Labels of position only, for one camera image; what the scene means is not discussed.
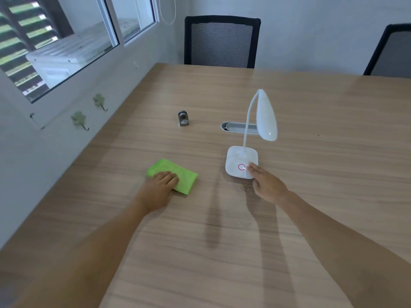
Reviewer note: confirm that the small pile of crumbs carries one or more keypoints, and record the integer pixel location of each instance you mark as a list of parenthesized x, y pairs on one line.
[(246, 188)]

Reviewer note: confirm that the black mesh office chair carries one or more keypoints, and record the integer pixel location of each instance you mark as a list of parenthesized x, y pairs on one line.
[(390, 51), (221, 41)]

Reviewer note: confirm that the person's left fingers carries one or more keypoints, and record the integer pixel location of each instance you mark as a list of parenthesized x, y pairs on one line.
[(168, 178)]

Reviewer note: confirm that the small metal clamp block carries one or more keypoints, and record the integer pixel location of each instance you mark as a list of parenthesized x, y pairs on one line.
[(183, 118)]

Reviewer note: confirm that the person's left forearm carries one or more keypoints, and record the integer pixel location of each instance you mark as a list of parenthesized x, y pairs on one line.
[(75, 258)]

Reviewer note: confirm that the white outdoor air conditioner unit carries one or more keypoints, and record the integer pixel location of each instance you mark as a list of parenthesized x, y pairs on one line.
[(69, 56)]

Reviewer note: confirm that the person's right fingers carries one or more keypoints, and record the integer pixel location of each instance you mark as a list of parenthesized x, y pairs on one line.
[(253, 170)]

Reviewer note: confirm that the green clover wall hook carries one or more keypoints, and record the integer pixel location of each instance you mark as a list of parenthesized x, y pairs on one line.
[(79, 120), (99, 101)]

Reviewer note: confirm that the person's right hand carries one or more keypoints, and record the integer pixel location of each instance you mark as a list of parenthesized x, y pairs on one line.
[(268, 186)]

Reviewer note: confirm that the white desk lamp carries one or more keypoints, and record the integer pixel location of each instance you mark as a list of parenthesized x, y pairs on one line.
[(257, 137)]

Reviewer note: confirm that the person's left hand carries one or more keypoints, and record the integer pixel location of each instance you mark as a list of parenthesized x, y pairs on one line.
[(156, 192)]

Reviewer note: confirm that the green cloth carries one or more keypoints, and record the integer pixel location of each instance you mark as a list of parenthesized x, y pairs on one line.
[(175, 176)]

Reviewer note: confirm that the white framed sliding window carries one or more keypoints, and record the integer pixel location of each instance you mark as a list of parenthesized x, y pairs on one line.
[(64, 44)]

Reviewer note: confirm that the person's right forearm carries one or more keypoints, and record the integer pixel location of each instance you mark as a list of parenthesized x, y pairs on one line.
[(348, 250)]

